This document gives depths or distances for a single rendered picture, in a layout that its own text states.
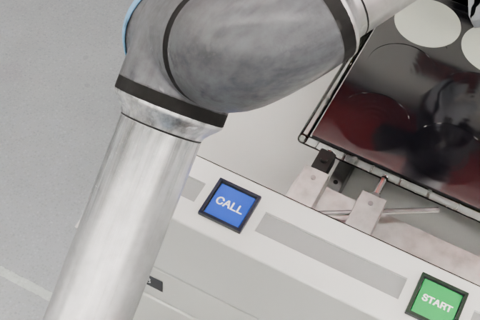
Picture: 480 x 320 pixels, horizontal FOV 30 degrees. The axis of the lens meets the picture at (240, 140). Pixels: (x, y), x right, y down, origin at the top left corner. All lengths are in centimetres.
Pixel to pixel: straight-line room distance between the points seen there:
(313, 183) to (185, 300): 23
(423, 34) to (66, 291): 70
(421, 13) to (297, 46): 66
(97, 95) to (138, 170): 155
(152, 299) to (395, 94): 44
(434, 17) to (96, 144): 115
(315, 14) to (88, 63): 176
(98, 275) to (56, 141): 145
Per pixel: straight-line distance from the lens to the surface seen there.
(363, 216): 114
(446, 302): 104
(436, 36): 137
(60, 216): 219
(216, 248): 105
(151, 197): 87
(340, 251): 105
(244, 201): 106
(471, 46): 137
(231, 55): 75
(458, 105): 129
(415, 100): 128
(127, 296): 90
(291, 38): 75
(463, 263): 117
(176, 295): 121
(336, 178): 123
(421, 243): 117
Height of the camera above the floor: 185
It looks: 53 degrees down
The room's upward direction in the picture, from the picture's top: 6 degrees clockwise
